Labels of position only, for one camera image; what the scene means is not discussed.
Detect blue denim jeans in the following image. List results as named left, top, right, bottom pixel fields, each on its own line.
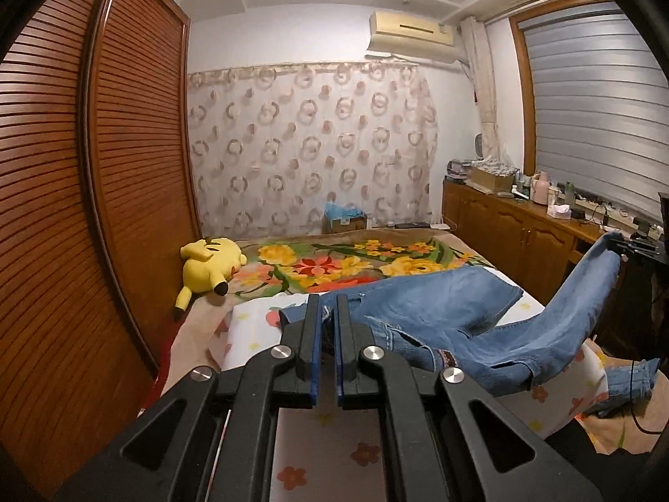
left=585, top=358, right=660, bottom=418
left=279, top=231, right=624, bottom=397

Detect pink tissue box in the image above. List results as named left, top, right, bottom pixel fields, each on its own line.
left=546, top=204, right=572, bottom=220

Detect wooden sideboard cabinet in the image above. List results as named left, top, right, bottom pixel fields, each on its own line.
left=442, top=179, right=602, bottom=305

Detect floral brown bed blanket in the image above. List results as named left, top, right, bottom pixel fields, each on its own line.
left=164, top=230, right=668, bottom=454

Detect pink thermos jug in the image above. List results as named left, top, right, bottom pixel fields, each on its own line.
left=531, top=171, right=550, bottom=206

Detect red patterned bed cover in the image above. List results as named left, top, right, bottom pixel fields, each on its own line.
left=137, top=317, right=181, bottom=414

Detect yellow plush toy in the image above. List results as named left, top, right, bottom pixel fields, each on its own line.
left=174, top=238, right=247, bottom=320

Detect cardboard box on sideboard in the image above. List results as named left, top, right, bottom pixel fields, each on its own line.
left=470, top=166, right=513, bottom=193

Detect grey window blind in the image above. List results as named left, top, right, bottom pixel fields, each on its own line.
left=519, top=3, right=668, bottom=219

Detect patterned sheer curtain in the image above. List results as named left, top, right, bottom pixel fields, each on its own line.
left=187, top=61, right=439, bottom=239

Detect wooden louvered wardrobe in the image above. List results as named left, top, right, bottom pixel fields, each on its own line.
left=1, top=0, right=199, bottom=501

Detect beige tied window curtain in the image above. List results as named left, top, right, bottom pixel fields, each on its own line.
left=459, top=16, right=500, bottom=159

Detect cream wall air conditioner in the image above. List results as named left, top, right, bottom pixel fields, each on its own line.
left=368, top=11, right=464, bottom=64

